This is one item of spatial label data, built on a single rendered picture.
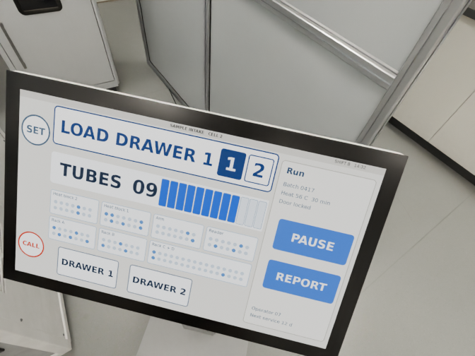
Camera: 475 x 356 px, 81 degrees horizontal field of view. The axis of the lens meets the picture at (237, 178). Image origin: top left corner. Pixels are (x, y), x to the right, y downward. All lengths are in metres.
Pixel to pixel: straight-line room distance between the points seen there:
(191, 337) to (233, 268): 1.01
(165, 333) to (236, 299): 1.00
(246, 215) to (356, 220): 0.14
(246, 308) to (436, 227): 1.79
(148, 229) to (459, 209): 2.12
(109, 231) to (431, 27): 0.78
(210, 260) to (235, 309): 0.08
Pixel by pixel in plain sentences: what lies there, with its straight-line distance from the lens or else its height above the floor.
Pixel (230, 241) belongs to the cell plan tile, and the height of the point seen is 1.08.
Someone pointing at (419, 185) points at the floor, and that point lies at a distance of 2.27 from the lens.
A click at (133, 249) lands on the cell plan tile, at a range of 0.43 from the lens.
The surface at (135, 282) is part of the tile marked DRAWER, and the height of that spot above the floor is 1.00.
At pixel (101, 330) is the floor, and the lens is 1.51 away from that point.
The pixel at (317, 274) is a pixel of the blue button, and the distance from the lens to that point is 0.41.
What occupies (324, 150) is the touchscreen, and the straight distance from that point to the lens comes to 0.36.
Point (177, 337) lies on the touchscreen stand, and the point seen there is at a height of 0.04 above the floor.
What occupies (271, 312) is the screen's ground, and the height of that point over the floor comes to 1.01.
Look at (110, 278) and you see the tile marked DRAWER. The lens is 0.47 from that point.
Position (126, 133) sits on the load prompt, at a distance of 0.39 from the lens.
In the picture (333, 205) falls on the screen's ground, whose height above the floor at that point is 1.14.
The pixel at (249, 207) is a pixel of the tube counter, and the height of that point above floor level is 1.12.
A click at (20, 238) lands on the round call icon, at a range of 0.52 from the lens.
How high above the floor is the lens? 1.43
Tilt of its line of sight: 53 degrees down
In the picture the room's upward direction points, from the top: 9 degrees clockwise
